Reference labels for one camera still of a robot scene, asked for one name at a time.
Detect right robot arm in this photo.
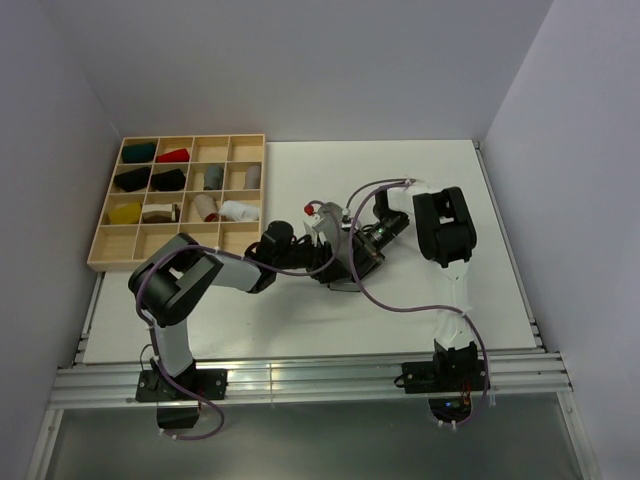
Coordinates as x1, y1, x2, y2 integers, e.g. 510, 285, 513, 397
348, 179, 490, 391

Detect grey sock with black stripes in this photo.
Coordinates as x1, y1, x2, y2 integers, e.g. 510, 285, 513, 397
307, 202, 358, 292

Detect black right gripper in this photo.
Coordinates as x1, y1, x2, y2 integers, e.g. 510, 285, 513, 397
349, 211, 411, 283

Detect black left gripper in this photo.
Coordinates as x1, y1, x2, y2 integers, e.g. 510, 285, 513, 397
274, 229, 350, 284

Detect beige rolled sock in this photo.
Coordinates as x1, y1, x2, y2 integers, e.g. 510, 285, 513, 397
193, 194, 219, 222

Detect black rolled sock right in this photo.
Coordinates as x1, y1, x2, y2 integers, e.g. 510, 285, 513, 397
150, 169, 186, 192

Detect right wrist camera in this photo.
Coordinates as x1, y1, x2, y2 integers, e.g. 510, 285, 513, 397
341, 208, 358, 232

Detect wooden compartment tray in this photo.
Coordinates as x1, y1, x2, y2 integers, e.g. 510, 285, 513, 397
87, 134, 266, 272

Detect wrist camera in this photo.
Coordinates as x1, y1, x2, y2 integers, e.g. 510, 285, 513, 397
304, 202, 343, 249
341, 208, 358, 232

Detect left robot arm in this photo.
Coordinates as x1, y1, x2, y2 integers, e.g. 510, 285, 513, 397
128, 221, 349, 399

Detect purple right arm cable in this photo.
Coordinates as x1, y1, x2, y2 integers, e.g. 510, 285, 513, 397
344, 177, 496, 431

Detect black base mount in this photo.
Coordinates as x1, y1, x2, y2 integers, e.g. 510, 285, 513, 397
394, 359, 491, 394
135, 367, 228, 430

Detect black rolled sock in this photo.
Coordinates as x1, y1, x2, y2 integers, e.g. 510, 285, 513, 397
150, 169, 186, 192
113, 167, 151, 193

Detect red rolled sock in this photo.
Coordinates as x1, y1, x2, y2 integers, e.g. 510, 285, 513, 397
155, 148, 190, 163

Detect aluminium frame rail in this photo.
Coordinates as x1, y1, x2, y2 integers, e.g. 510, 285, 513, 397
47, 351, 573, 410

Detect dark green rolled sock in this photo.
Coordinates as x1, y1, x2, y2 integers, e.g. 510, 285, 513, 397
121, 142, 156, 164

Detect yellow rolled sock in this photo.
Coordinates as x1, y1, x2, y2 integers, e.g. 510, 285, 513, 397
108, 203, 142, 225

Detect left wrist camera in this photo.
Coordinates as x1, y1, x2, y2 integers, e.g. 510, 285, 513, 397
304, 202, 343, 249

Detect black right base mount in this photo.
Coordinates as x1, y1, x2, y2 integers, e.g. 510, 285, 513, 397
394, 359, 491, 394

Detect white brown rolled sock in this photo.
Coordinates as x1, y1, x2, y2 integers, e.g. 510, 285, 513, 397
141, 202, 180, 224

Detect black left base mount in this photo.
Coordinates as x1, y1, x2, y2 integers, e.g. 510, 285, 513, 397
135, 367, 228, 430

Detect light grey rolled sock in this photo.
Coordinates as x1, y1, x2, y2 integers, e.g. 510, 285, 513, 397
244, 165, 261, 190

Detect black rolled sock left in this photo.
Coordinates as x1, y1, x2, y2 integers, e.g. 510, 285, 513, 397
113, 167, 151, 193

